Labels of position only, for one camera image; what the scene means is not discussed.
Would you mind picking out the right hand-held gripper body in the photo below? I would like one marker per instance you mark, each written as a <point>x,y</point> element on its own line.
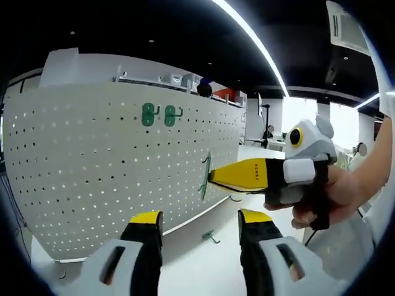
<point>314,142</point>

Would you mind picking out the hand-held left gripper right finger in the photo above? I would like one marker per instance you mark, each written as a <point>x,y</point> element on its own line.
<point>256,246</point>

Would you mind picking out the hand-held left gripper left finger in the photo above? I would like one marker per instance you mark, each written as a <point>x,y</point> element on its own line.
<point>145,249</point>

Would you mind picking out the green hook assembly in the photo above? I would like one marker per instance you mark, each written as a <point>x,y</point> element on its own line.
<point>169,115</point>
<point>209,235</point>
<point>147,114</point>
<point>206,175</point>

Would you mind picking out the white perforated mounting plate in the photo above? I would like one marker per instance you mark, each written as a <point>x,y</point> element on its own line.
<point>92,169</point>

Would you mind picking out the person's right hand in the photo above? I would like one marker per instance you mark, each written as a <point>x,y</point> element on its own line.
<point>342,194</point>

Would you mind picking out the black tripod stand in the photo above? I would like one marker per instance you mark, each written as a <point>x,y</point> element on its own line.
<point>266,123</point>

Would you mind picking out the tripod-mounted monitor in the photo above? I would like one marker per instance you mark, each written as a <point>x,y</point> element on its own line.
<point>260,106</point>

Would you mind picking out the long ceiling light strip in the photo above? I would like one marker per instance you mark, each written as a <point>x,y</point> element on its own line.
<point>258,43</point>
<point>368,100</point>

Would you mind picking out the ceiling air conditioner vent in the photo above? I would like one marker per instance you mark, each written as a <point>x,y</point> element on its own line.
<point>345,27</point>

